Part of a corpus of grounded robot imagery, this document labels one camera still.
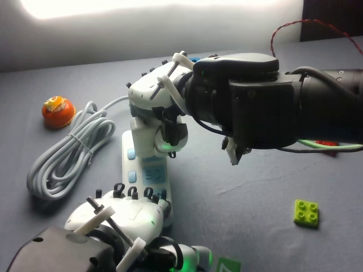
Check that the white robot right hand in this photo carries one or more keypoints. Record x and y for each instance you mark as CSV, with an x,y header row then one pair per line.
x,y
144,90

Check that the grey table cloth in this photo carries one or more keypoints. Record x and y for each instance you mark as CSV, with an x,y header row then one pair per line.
x,y
255,198

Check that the orange toy cake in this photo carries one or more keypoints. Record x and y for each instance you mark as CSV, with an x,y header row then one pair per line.
x,y
58,114

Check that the red toy brick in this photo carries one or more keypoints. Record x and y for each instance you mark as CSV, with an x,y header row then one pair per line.
x,y
326,143

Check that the white power strip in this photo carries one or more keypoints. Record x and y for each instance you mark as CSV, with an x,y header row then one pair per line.
x,y
153,174

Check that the white power adapter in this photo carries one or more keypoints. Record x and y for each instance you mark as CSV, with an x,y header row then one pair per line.
x,y
141,139

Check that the lime green toy brick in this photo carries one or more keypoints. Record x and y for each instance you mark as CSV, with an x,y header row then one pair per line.
x,y
305,214

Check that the green number block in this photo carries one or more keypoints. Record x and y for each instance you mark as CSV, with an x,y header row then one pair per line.
x,y
228,265

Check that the blue four-hole block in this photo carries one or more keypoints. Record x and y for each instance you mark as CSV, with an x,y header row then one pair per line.
x,y
193,60

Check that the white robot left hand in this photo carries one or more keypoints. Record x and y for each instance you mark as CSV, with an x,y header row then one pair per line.
x,y
141,212

